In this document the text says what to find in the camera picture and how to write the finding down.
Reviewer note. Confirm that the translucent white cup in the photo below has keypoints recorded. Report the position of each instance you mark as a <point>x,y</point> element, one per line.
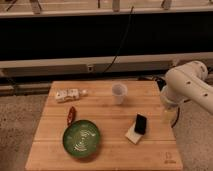
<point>119,91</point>

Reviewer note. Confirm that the green ceramic bowl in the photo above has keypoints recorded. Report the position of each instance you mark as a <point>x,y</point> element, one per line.
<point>81,139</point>

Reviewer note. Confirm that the black rectangular block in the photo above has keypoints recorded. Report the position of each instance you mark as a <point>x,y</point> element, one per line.
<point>141,123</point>

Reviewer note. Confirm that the white sponge pad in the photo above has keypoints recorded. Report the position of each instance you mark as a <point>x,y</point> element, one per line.
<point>132,135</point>

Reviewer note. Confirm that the white metal rail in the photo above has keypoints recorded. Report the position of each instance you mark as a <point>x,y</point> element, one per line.
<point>44,67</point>

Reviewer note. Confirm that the white plastic bottle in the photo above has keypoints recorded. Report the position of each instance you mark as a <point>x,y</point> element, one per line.
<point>69,95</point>

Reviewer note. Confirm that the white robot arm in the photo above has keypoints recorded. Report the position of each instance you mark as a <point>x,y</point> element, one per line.
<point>187,81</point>

